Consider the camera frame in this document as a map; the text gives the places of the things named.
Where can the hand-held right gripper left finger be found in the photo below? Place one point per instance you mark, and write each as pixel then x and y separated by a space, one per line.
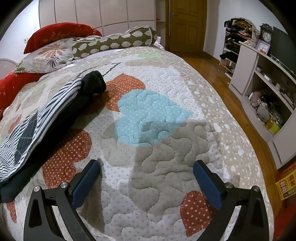
pixel 85 180

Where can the white wardrobe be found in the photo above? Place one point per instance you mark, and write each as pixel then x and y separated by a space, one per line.
pixel 111 11

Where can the wooden door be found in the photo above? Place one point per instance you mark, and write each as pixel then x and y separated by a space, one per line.
pixel 187 23

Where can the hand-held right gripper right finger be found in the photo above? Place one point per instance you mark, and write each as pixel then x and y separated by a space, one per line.
pixel 205 183

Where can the shoe rack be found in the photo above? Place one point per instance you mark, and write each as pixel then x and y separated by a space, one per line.
pixel 229 55

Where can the yellow bottle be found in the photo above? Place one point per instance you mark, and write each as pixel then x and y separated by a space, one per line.
pixel 272 126

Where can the black and white striped pants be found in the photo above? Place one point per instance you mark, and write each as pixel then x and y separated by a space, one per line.
pixel 69 109

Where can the yellow printed box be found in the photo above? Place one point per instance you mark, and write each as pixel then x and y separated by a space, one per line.
pixel 286 185

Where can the olive hedgehog print bolster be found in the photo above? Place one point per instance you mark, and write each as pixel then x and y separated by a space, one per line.
pixel 111 41

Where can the white shelf unit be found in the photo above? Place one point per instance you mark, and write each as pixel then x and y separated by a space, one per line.
pixel 245 67

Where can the patchwork dotted quilt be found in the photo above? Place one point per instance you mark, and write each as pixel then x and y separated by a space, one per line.
pixel 150 115

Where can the pink cloth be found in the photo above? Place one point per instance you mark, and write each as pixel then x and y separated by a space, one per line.
pixel 159 44

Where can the red patterned pillow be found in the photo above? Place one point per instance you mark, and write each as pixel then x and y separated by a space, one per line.
pixel 13 88
pixel 57 31

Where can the black television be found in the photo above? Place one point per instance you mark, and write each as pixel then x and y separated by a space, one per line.
pixel 284 48

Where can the floral print pillow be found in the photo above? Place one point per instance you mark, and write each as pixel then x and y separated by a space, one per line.
pixel 50 52

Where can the round pale headboard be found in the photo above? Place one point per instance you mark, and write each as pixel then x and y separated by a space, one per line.
pixel 7 63

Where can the dark mantel clock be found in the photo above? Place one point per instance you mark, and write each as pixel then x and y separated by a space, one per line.
pixel 267 36

